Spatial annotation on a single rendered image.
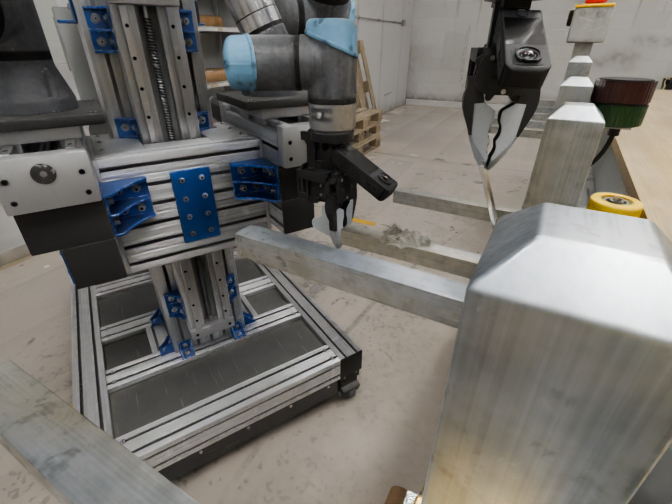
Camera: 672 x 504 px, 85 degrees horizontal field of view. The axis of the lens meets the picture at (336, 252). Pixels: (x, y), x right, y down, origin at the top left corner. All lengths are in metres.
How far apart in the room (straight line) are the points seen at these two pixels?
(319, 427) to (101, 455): 1.19
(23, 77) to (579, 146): 0.83
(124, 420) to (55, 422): 1.03
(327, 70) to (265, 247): 0.29
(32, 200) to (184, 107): 0.40
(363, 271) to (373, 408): 1.13
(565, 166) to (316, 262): 0.23
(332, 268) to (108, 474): 0.23
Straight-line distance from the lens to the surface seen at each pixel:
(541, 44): 0.49
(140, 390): 1.37
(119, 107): 1.10
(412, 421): 1.44
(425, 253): 0.61
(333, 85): 0.59
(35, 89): 0.88
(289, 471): 1.33
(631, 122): 0.56
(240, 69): 0.60
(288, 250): 0.39
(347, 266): 0.36
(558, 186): 0.32
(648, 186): 0.98
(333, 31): 0.58
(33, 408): 0.30
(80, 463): 0.26
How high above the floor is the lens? 1.15
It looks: 29 degrees down
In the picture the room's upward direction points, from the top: straight up
